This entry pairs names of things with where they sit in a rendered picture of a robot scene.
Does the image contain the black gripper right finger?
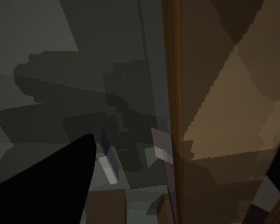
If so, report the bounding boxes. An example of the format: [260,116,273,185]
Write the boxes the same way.
[266,148,280,191]

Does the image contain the brown and red box with clear front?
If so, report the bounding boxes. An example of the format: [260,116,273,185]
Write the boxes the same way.
[140,0,280,224]

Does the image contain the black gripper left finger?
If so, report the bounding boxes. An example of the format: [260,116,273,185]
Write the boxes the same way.
[0,134,97,224]

